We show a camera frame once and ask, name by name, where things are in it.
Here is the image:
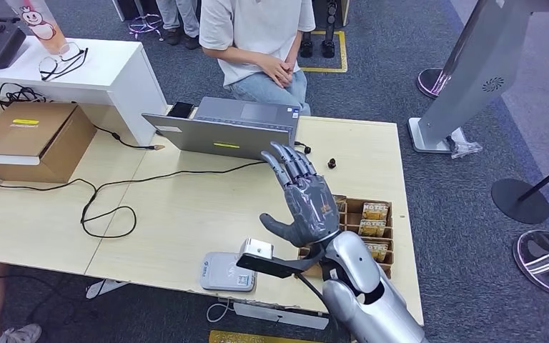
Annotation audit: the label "cartoon printed drink cup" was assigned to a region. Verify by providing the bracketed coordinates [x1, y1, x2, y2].
[5, 0, 70, 56]

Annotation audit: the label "silver laptop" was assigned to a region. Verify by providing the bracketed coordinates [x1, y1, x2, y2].
[142, 96, 302, 165]

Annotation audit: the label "yellow floor tape marking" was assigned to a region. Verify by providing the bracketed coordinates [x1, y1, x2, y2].
[297, 30, 350, 74]

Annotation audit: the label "black floor cable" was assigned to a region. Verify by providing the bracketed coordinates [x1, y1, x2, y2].
[0, 269, 100, 327]

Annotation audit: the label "black robot leg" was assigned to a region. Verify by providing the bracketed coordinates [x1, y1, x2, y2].
[300, 28, 315, 59]
[321, 0, 340, 59]

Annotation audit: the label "black smartphone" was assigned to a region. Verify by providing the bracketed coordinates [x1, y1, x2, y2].
[167, 100, 197, 119]

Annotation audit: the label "clear plastic wrapper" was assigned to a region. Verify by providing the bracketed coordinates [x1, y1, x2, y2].
[448, 138, 484, 160]

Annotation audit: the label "cardboard card organizer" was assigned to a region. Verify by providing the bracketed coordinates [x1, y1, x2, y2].
[297, 194, 395, 280]

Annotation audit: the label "white cable loop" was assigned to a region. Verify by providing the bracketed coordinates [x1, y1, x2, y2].
[206, 299, 234, 324]

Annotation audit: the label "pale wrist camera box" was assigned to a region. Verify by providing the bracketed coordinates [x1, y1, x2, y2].
[239, 238, 275, 262]

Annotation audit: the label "brown cardboard box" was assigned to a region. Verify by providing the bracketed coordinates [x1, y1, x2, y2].
[0, 101, 99, 184]

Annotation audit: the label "grey card reader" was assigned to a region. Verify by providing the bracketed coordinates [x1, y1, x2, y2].
[199, 252, 258, 293]

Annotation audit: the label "chrome stanchion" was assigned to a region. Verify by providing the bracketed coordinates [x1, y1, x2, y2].
[415, 0, 490, 100]

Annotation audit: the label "person's left hand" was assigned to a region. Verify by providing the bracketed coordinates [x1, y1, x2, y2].
[286, 61, 302, 85]

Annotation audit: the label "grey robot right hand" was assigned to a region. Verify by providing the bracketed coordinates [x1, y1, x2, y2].
[259, 141, 342, 249]

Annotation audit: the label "black framed eyeglasses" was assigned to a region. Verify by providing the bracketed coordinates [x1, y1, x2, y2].
[38, 41, 90, 82]

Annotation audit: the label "long black power cable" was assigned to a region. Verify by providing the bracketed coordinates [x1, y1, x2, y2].
[0, 141, 313, 240]

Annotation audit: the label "silver kiosk stand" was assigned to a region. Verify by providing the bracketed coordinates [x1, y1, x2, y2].
[407, 0, 549, 155]

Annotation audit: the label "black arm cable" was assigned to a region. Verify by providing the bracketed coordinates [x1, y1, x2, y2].
[295, 272, 340, 327]

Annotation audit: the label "person's right hand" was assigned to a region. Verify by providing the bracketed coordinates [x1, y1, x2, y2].
[261, 54, 295, 90]

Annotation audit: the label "black stanchion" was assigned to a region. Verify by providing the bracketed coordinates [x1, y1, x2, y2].
[490, 154, 549, 226]

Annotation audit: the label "chrome stanchion base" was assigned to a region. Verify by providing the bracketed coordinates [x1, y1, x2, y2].
[513, 229, 549, 297]

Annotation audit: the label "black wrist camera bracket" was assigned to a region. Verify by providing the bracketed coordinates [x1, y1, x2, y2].
[235, 244, 327, 280]

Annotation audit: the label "white desk shelf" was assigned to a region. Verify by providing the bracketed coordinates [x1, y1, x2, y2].
[0, 35, 169, 146]

